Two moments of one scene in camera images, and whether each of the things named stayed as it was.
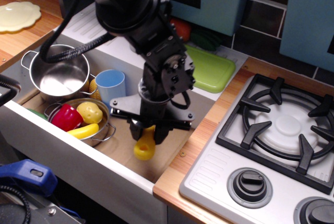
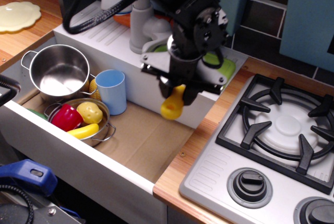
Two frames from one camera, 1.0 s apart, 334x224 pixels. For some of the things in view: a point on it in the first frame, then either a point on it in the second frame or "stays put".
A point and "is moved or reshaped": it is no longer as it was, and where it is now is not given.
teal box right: [308, 28] stays put
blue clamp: [40, 177] stays put
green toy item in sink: [38, 113] stays put
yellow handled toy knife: [144, 148] is moved or reshaped
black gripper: [142, 111] to [191, 39]
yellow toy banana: [84, 132] stays put
